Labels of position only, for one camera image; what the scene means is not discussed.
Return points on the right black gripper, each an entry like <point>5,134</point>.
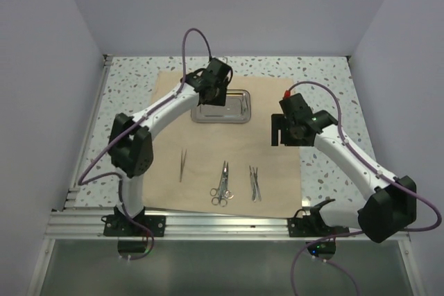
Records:
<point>277,121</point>

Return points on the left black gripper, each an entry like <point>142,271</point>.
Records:
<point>220,100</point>

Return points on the beige cloth wrap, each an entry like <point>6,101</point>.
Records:
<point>241,145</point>

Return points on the steel scalpel handle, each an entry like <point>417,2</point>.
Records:
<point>252,183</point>
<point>255,179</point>

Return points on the steel forceps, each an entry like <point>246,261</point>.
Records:
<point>182,163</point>

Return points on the steel scissors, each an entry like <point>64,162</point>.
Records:
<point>224,190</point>

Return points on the steel hemostat clamp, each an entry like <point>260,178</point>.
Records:
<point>216,198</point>

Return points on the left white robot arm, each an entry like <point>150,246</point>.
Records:
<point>132,137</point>

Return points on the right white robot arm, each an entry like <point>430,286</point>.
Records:
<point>390,203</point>

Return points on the steel instrument tray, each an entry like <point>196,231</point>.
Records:
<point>237,109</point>

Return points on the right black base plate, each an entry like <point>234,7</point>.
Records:
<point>301,228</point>

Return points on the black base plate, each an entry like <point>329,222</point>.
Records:
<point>301,228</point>
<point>120,226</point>

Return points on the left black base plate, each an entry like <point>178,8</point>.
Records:
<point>120,226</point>

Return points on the aluminium rail frame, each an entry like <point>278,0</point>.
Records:
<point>210,254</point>

